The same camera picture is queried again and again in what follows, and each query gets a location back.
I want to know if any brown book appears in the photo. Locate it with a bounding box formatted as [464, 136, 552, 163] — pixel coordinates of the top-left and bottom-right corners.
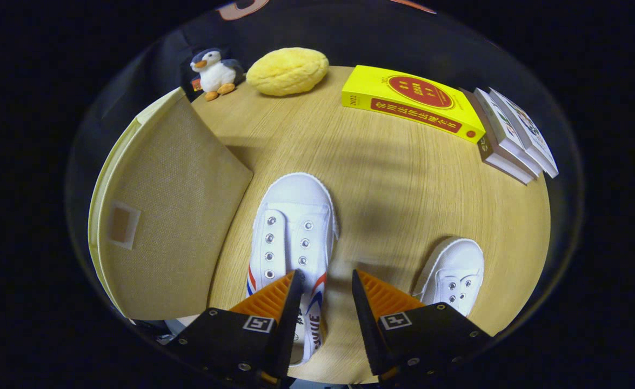
[460, 88, 535, 185]

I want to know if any yellow round plush toy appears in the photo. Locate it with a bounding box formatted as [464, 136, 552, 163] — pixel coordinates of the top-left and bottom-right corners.
[245, 47, 330, 97]

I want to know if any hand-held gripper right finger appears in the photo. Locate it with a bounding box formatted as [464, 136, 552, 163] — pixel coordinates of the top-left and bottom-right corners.
[351, 269, 493, 385]

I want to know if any penguin plush toy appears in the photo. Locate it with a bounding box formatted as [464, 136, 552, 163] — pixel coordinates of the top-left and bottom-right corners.
[190, 48, 246, 102]

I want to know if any yellow book with red circle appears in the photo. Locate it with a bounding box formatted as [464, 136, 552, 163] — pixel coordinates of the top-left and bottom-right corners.
[341, 65, 486, 144]

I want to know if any white book with illustrated cover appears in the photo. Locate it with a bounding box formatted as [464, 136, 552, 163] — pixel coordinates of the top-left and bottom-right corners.
[489, 87, 559, 179]

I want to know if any beige fabric storage box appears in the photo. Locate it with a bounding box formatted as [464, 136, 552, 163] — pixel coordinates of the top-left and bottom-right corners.
[88, 86, 254, 320]

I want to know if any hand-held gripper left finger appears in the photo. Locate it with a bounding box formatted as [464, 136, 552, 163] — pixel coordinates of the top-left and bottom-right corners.
[167, 269, 306, 387]

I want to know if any white canvas shoe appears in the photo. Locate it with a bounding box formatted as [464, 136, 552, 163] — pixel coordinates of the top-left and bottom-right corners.
[412, 237, 485, 318]
[246, 172, 340, 367]

